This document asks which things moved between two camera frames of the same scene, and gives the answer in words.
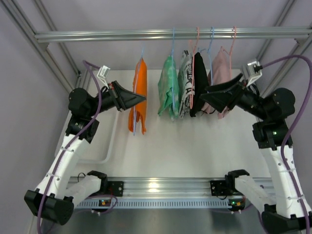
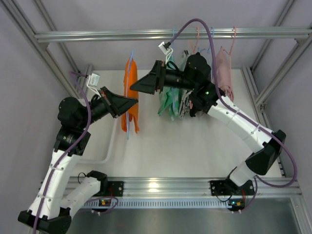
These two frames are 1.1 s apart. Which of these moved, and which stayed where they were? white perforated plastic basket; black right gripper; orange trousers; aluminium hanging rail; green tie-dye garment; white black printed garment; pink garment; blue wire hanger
Moved: blue wire hanger; black right gripper; orange trousers
Stayed: white black printed garment; aluminium hanging rail; white perforated plastic basket; pink garment; green tie-dye garment
